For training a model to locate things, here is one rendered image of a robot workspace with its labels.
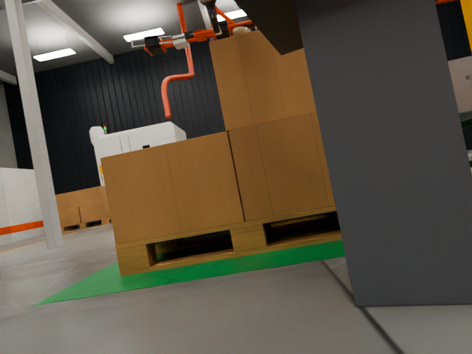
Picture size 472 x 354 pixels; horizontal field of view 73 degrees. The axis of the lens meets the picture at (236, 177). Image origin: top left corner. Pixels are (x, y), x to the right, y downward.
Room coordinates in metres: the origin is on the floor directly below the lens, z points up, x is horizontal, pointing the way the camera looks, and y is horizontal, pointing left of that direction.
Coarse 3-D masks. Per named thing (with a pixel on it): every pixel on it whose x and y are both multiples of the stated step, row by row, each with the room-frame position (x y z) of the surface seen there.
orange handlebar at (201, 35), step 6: (234, 24) 1.53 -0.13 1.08; (240, 24) 1.53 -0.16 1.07; (246, 24) 1.53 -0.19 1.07; (198, 30) 1.55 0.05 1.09; (204, 30) 1.55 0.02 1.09; (210, 30) 1.55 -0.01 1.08; (198, 36) 1.55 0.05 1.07; (204, 36) 1.56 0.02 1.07; (210, 36) 1.59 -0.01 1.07; (144, 48) 1.60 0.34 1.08
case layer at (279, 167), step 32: (256, 128) 1.35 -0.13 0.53; (288, 128) 1.34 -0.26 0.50; (128, 160) 1.42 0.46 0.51; (160, 160) 1.40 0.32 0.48; (192, 160) 1.39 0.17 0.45; (224, 160) 1.37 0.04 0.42; (256, 160) 1.36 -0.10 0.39; (288, 160) 1.34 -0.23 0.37; (320, 160) 1.33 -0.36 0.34; (128, 192) 1.42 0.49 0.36; (160, 192) 1.41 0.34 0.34; (192, 192) 1.39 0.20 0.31; (224, 192) 1.37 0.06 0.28; (256, 192) 1.36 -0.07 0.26; (288, 192) 1.34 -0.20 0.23; (320, 192) 1.33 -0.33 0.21; (128, 224) 1.43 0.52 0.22; (160, 224) 1.41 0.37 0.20; (192, 224) 1.39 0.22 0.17; (224, 224) 1.38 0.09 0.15
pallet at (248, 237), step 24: (288, 216) 1.34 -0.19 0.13; (336, 216) 1.77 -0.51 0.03; (144, 240) 1.42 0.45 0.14; (168, 240) 1.85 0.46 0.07; (192, 240) 1.97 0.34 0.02; (216, 240) 1.82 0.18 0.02; (240, 240) 1.37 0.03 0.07; (264, 240) 1.36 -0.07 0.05; (288, 240) 1.41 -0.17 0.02; (312, 240) 1.34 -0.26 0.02; (120, 264) 1.43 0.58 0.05; (144, 264) 1.42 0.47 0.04; (168, 264) 1.41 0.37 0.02
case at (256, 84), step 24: (216, 48) 1.37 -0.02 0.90; (240, 48) 1.36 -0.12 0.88; (264, 48) 1.34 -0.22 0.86; (216, 72) 1.37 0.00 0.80; (240, 72) 1.36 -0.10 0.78; (264, 72) 1.35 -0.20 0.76; (288, 72) 1.34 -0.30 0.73; (240, 96) 1.36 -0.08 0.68; (264, 96) 1.35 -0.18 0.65; (288, 96) 1.34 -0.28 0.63; (312, 96) 1.33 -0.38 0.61; (240, 120) 1.36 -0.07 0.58; (264, 120) 1.35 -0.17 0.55
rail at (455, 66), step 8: (448, 64) 1.12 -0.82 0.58; (456, 64) 1.12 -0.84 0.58; (464, 64) 1.11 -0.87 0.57; (456, 72) 1.12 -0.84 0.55; (464, 72) 1.11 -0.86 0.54; (456, 80) 1.12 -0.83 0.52; (464, 80) 1.11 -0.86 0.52; (456, 88) 1.12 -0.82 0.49; (464, 88) 1.12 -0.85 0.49; (456, 96) 1.12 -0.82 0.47; (464, 96) 1.12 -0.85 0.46; (464, 104) 1.12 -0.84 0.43; (464, 112) 1.14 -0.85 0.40
